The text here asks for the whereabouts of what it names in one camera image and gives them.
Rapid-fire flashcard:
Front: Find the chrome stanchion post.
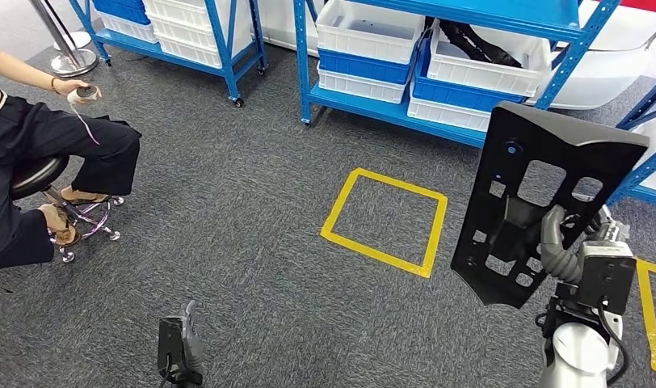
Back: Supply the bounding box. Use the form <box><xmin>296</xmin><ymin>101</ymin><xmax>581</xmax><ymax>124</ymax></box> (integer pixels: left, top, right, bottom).
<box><xmin>27</xmin><ymin>0</ymin><xmax>99</xmax><ymax>78</ymax></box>

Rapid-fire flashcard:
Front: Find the grey handheld controller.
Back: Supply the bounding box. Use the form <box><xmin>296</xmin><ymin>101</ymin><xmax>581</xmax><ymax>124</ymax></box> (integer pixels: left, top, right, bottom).
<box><xmin>66</xmin><ymin>84</ymin><xmax>102</xmax><ymax>146</ymax></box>

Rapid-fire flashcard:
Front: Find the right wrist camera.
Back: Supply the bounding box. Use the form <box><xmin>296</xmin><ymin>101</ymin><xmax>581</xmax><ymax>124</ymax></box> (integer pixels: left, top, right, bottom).
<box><xmin>553</xmin><ymin>239</ymin><xmax>638</xmax><ymax>317</ymax></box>

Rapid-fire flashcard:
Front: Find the black trim part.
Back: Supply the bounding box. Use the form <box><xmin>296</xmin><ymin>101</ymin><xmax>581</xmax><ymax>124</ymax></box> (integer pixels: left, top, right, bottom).
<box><xmin>439</xmin><ymin>19</ymin><xmax>524</xmax><ymax>70</ymax></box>

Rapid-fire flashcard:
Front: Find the white round base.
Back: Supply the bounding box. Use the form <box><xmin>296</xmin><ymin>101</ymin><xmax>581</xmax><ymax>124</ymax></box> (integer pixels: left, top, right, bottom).
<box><xmin>53</xmin><ymin>31</ymin><xmax>92</xmax><ymax>52</ymax></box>

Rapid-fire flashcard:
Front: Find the yellow floor tape square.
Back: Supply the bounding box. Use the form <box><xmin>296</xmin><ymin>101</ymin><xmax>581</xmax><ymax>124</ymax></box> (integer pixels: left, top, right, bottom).
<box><xmin>320</xmin><ymin>167</ymin><xmax>449</xmax><ymax>280</ymax></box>

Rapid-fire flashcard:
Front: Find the person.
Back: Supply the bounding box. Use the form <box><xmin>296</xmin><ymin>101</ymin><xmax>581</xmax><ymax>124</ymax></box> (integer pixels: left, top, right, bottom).
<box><xmin>0</xmin><ymin>40</ymin><xmax>141</xmax><ymax>272</ymax></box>

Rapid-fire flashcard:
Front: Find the blue metal shelf rack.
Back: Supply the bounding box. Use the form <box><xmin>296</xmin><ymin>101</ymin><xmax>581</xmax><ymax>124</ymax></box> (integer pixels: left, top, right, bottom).
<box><xmin>606</xmin><ymin>70</ymin><xmax>656</xmax><ymax>210</ymax></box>
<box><xmin>292</xmin><ymin>0</ymin><xmax>624</xmax><ymax>148</ymax></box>
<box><xmin>68</xmin><ymin>0</ymin><xmax>268</xmax><ymax>108</ymax></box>

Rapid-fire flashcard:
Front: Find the black plastic bracket panel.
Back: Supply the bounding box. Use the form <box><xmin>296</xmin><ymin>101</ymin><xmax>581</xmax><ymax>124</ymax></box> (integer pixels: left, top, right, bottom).
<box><xmin>449</xmin><ymin>101</ymin><xmax>650</xmax><ymax>310</ymax></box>

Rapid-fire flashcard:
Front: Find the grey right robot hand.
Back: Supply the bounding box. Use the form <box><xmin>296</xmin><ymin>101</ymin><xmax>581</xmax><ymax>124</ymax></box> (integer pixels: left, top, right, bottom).
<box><xmin>540</xmin><ymin>204</ymin><xmax>632</xmax><ymax>285</ymax></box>

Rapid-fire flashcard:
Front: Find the white car with red stripe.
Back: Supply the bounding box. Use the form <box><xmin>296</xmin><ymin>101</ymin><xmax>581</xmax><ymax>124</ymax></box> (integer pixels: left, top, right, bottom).
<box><xmin>250</xmin><ymin>0</ymin><xmax>656</xmax><ymax>111</ymax></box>

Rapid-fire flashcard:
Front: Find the person's left hand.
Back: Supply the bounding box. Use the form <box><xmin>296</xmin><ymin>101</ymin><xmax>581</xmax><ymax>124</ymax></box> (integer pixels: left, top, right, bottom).
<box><xmin>53</xmin><ymin>78</ymin><xmax>102</xmax><ymax>106</ymax></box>

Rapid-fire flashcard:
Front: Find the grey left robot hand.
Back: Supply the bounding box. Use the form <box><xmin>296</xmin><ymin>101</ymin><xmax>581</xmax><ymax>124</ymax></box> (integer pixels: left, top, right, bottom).
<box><xmin>179</xmin><ymin>299</ymin><xmax>205</xmax><ymax>376</ymax></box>

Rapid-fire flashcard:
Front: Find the black stool with chrome base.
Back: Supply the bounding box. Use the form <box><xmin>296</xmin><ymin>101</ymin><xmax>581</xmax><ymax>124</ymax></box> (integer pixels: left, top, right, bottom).
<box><xmin>9</xmin><ymin>155</ymin><xmax>126</xmax><ymax>264</ymax></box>

